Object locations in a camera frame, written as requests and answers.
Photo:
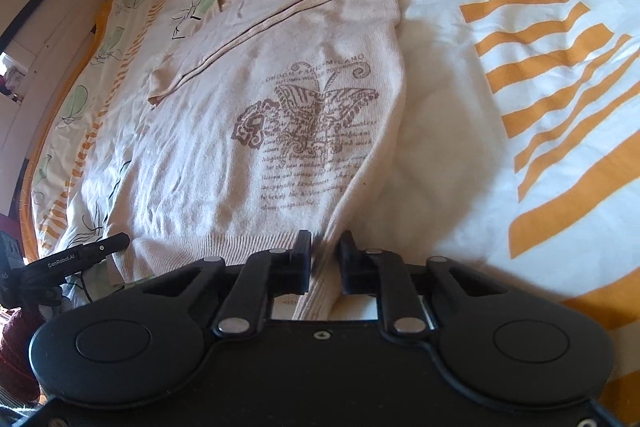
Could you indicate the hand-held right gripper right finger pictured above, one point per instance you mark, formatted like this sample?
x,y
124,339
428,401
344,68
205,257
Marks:
x,y
349,268

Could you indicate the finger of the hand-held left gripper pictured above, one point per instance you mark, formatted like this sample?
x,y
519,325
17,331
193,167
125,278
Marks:
x,y
102,246

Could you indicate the person's left forearm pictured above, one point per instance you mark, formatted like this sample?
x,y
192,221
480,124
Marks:
x,y
17,352

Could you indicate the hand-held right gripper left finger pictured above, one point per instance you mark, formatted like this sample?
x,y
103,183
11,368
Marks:
x,y
300,268

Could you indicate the beige butterfly print sweater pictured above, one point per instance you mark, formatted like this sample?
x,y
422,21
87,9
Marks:
x,y
210,147

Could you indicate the leaf print duvet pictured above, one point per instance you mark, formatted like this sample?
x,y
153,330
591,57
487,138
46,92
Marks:
x,y
475,117

